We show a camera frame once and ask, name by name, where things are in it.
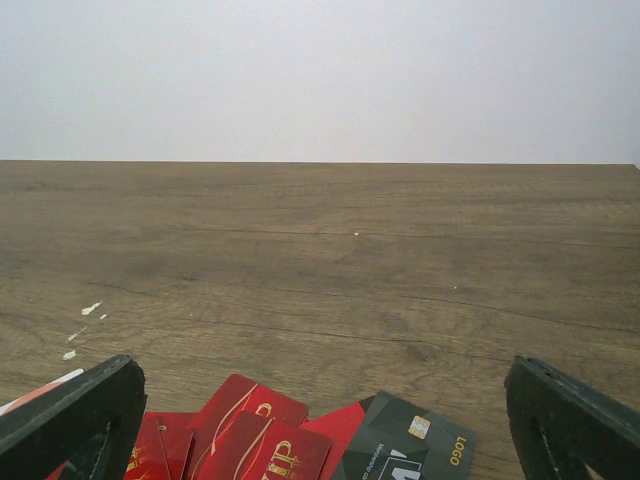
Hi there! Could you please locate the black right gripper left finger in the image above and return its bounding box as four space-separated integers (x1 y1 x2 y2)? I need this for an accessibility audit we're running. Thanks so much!
1 355 147 479

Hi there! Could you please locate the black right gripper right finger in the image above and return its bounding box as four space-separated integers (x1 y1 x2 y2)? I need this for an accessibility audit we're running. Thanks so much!
504 355 639 479

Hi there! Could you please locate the red card left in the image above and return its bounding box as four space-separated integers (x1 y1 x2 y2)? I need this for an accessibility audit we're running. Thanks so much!
47 411 195 480

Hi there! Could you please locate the white red circle card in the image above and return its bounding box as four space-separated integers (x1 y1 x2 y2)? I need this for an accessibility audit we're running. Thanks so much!
0 368 84 416

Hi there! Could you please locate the red VIP card behind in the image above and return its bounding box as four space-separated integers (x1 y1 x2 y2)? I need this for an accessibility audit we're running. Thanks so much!
188 374 308 451

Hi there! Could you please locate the red vip card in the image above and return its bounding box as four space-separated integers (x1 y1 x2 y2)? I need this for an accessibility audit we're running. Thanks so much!
188 374 308 451
198 411 332 480

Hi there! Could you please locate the black VIP logo card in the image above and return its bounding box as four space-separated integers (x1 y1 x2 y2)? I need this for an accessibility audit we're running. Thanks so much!
331 391 477 480

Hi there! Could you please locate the red VIP card front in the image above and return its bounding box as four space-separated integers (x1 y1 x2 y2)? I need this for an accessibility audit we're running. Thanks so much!
198 411 332 480

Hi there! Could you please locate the plain red card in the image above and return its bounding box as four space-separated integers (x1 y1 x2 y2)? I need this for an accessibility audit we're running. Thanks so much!
301 396 374 480

